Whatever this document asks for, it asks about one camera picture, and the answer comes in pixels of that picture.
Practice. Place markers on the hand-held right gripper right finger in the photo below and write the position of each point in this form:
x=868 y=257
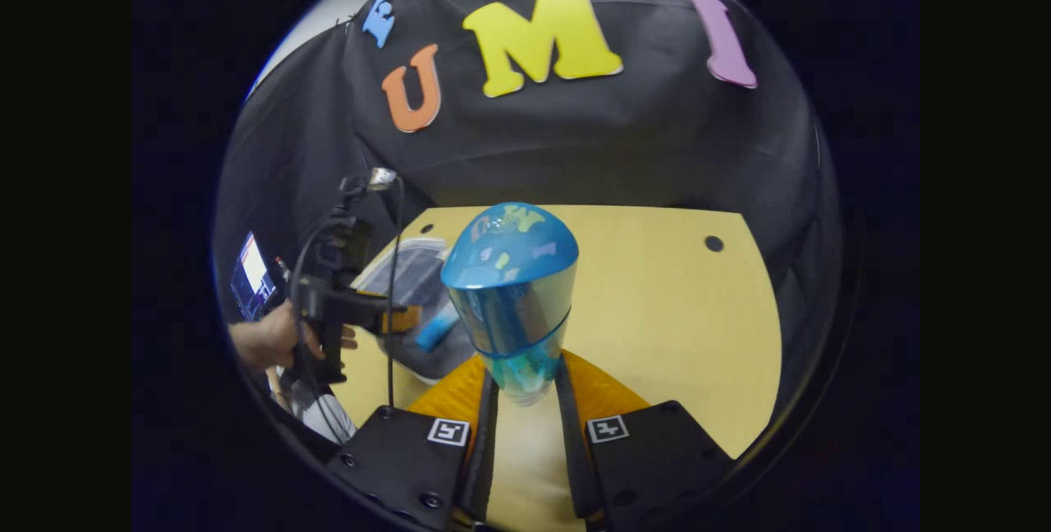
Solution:
x=575 y=466

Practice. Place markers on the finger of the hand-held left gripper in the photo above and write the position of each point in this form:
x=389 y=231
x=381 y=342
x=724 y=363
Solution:
x=402 y=320

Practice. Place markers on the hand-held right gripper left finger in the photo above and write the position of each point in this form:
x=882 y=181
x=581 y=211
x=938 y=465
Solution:
x=480 y=466

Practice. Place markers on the bright blue tube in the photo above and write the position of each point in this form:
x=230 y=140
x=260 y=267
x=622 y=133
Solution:
x=435 y=331

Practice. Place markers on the teal bottle with blue cap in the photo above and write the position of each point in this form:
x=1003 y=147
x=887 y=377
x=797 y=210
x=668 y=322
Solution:
x=509 y=294

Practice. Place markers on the computer screen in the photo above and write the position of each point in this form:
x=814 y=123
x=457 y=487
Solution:
x=253 y=269

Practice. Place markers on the person's white clothing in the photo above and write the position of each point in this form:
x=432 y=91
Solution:
x=324 y=413

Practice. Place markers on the black backdrop cloth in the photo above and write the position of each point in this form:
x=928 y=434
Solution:
x=616 y=146

